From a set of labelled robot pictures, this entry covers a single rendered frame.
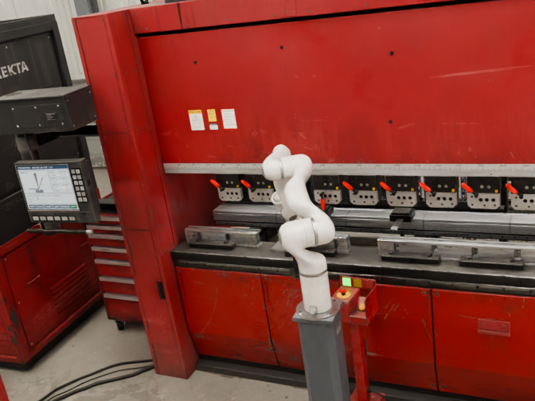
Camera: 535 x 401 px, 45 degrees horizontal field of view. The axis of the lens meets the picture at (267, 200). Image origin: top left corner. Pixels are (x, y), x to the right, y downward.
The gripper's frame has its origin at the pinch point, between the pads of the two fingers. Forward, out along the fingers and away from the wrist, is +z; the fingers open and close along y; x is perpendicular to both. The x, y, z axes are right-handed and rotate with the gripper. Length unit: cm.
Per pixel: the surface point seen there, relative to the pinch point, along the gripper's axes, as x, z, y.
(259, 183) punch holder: -17.4, -14.0, 22.7
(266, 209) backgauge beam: -23, 30, 39
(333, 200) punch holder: -11.6, -7.6, -19.9
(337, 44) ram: -64, -70, -31
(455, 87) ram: -49, -51, -86
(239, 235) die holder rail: 3.4, 13.2, 42.7
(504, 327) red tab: 36, 32, -107
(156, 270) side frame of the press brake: 31, 11, 91
